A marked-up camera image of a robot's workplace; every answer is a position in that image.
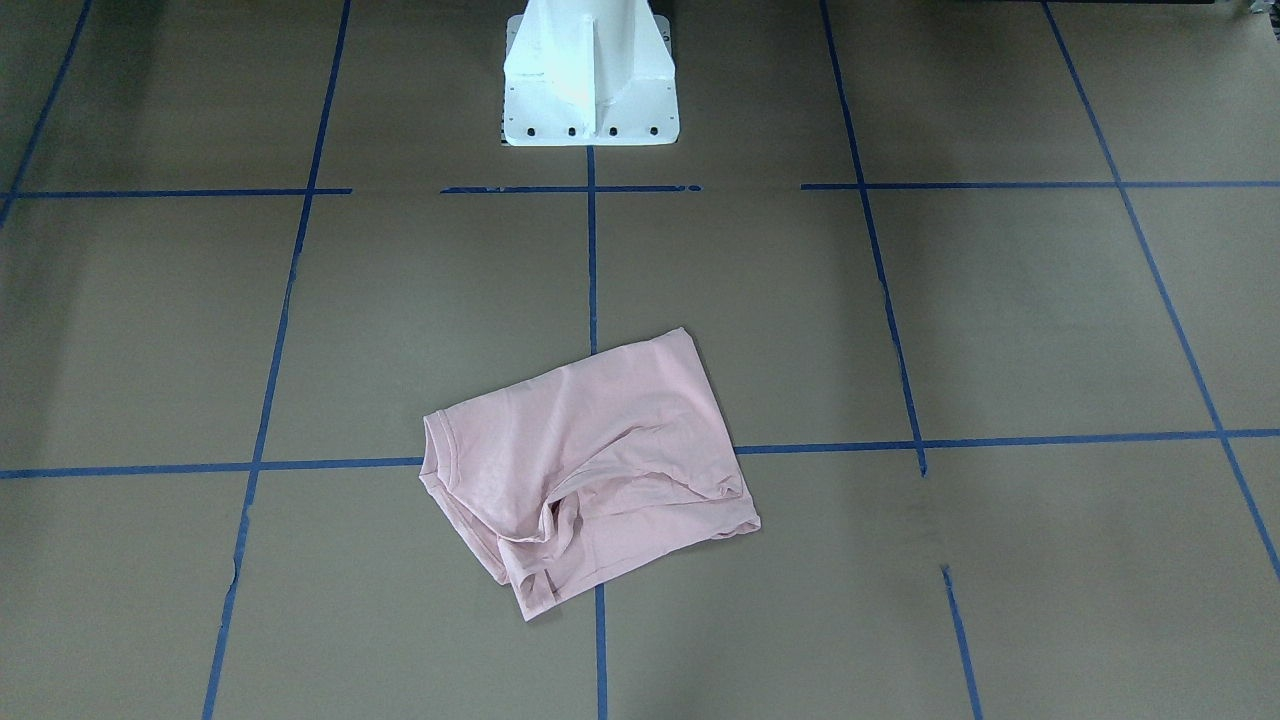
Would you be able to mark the pink Snoopy t-shirt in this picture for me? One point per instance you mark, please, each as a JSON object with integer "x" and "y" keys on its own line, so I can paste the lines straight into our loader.
{"x": 582, "y": 474}

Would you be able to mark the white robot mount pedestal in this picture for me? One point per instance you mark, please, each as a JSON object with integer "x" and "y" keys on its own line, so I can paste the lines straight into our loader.
{"x": 589, "y": 73}

